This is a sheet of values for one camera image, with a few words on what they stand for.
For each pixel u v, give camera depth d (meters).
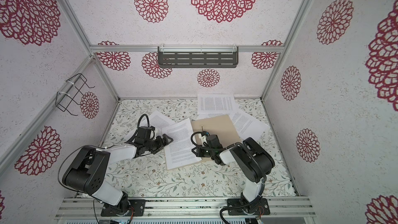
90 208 0.75
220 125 1.06
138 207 0.74
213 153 0.75
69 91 0.76
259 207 0.72
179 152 0.92
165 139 0.84
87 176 0.45
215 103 1.17
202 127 0.99
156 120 1.09
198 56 0.95
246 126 1.06
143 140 0.75
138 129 0.75
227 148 0.66
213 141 0.76
